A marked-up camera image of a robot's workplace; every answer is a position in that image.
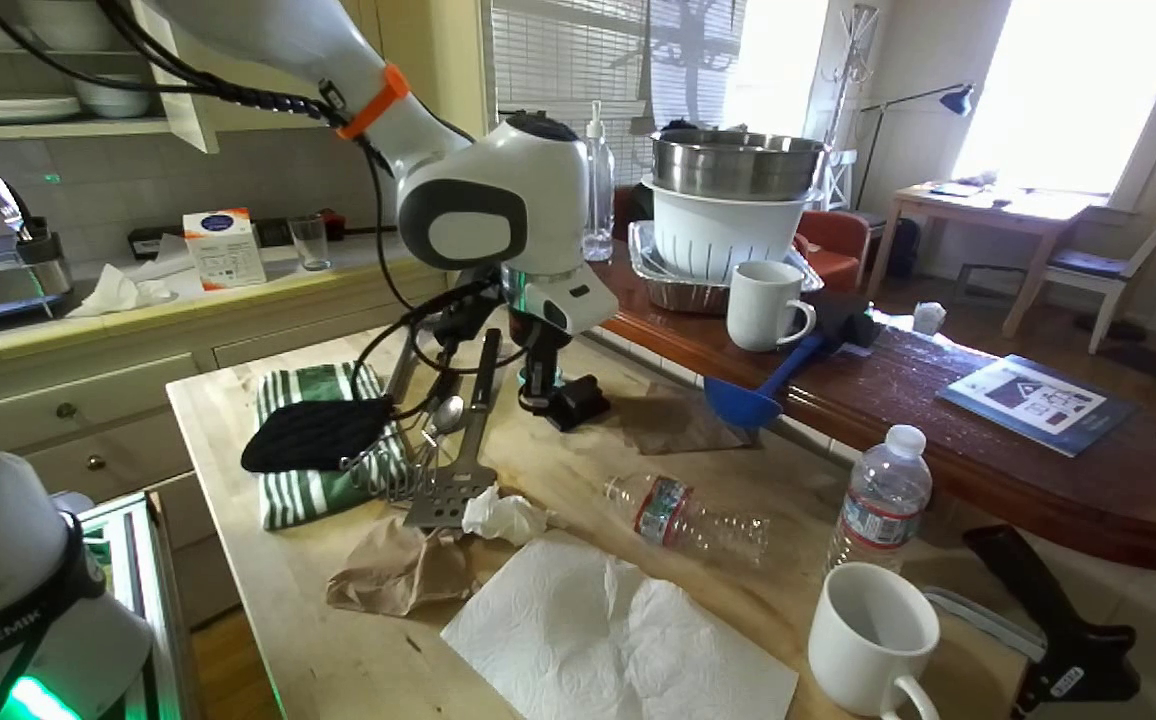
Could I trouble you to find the red container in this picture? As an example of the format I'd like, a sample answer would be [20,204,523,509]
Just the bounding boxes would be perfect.
[798,212,871,293]

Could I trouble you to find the blue desk lamp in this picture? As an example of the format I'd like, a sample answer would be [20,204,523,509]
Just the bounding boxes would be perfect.
[853,81,975,206]

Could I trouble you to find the upright water bottle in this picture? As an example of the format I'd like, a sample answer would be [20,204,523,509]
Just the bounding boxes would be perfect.
[831,423,933,568]

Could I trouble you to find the lying clear plastic bottle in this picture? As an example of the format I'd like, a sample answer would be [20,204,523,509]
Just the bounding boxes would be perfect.
[599,474,788,572]

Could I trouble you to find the wooden chair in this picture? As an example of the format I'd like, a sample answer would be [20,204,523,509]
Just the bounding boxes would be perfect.
[1006,206,1156,351]

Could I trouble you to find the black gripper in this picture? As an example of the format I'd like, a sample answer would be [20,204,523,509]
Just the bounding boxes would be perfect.
[505,265,621,408]

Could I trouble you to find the green striped cloth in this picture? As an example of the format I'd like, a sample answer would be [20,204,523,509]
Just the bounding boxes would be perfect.
[239,364,414,530]

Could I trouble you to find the crumpled white tissue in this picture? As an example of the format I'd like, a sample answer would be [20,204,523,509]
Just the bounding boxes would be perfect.
[461,486,549,545]

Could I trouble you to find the white carton box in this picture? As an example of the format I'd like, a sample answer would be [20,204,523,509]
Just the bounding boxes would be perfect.
[185,206,263,293]

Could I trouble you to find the black oval pad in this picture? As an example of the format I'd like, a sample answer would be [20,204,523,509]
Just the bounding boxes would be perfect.
[239,394,392,472]

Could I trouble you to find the white mug on counter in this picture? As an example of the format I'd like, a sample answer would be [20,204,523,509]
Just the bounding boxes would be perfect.
[726,259,817,351]

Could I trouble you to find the steel pot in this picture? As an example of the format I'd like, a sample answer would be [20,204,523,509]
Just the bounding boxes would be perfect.
[654,126,824,200]

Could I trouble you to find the clear glass bottle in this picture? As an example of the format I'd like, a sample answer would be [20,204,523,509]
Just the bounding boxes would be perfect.
[586,99,615,259]

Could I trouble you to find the white plates on shelf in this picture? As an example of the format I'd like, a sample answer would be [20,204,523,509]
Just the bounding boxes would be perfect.
[0,94,86,123]

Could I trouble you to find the wooden desk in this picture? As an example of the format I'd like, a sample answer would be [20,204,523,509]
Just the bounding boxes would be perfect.
[869,181,1106,293]

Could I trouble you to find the magazine booklet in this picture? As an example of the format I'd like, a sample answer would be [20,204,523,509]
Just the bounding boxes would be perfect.
[944,357,1134,458]

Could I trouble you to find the robot base white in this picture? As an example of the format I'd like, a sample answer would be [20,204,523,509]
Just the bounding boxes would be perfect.
[0,447,152,720]

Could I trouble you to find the brown paper bag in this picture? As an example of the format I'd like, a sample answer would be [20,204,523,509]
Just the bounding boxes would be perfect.
[329,515,472,615]

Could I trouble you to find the black small box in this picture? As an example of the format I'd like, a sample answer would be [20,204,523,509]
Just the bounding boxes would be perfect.
[549,377,608,433]

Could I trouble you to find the metal spoon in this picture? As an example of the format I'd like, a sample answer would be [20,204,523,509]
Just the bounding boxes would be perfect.
[429,369,466,436]

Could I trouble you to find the black clamp tool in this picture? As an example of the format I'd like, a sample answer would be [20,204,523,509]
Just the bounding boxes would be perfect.
[964,523,1139,720]

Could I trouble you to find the white mug front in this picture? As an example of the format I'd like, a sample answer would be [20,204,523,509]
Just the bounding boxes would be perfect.
[810,563,939,720]

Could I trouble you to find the white paper napkin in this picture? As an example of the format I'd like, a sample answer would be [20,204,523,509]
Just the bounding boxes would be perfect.
[443,530,798,720]

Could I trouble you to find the small white cup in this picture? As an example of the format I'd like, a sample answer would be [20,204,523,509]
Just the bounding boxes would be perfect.
[913,301,948,335]

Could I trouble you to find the metal slotted spatula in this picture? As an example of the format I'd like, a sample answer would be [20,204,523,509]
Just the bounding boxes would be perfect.
[406,326,501,534]

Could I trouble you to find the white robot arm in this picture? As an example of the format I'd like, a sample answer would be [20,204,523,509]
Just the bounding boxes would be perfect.
[86,0,615,415]

